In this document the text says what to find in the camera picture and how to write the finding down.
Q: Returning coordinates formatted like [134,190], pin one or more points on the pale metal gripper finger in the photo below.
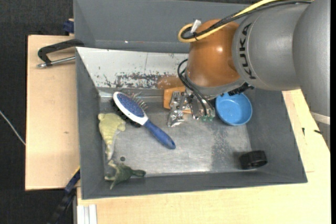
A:
[175,118]
[177,101]

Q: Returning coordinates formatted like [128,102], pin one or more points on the orange-brown flat block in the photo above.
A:
[168,98]

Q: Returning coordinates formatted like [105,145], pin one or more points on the grey metal bin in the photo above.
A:
[183,144]

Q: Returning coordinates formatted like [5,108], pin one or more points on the blue bowl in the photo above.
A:
[233,110]

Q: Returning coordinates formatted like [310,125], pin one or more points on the blue and white hairbrush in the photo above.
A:
[131,110]

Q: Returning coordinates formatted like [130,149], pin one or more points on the pale yellow toy lizard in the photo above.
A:
[110,126]

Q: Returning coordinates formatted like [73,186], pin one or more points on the green toy dinosaur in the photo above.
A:
[122,173]

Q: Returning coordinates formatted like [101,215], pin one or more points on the pale wood board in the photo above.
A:
[50,112]

